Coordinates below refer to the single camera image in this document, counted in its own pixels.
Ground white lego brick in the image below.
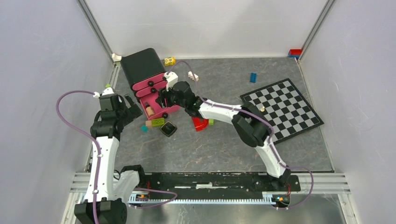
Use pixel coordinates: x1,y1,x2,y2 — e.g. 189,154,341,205
188,71,199,82

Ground black compact case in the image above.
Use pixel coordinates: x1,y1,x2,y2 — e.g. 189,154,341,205
160,121,177,137

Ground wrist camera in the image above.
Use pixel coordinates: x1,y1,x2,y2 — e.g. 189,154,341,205
92,87,115,98
163,72,178,91

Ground red D-shaped toy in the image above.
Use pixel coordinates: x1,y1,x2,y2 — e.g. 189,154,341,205
192,117,209,132

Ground white toy block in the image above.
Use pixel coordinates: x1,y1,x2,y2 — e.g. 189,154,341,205
111,53,122,63

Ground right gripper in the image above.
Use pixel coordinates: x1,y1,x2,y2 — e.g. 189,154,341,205
155,81,187,109

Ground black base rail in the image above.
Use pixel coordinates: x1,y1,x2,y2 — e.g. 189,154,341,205
141,172,301,202

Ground wooden cube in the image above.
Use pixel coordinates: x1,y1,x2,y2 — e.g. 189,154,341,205
145,120,153,128

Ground green lego brick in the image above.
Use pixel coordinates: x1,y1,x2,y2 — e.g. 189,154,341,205
151,118,165,127

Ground black white chessboard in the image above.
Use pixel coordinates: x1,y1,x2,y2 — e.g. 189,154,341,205
240,78,324,144

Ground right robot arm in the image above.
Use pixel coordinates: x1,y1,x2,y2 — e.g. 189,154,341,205
156,81,291,190

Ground red blue corner blocks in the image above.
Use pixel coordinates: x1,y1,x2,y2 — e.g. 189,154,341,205
288,49,302,58

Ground teal cube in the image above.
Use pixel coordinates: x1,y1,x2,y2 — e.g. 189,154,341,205
141,125,149,133

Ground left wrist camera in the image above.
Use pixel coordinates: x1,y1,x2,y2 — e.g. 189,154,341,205
92,87,115,98

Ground black pink drawer organizer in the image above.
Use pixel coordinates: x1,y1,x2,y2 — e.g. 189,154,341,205
120,48,179,120

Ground foundation bottle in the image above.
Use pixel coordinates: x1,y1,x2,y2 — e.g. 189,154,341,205
144,102,155,118

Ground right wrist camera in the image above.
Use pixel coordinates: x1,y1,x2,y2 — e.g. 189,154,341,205
163,72,178,91

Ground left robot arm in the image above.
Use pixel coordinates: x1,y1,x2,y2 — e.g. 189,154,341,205
74,93,147,224

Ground blue lego brick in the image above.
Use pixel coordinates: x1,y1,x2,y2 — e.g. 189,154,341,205
249,73,257,83

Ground yellow toy block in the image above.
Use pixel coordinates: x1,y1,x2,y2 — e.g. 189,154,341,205
163,57,176,66

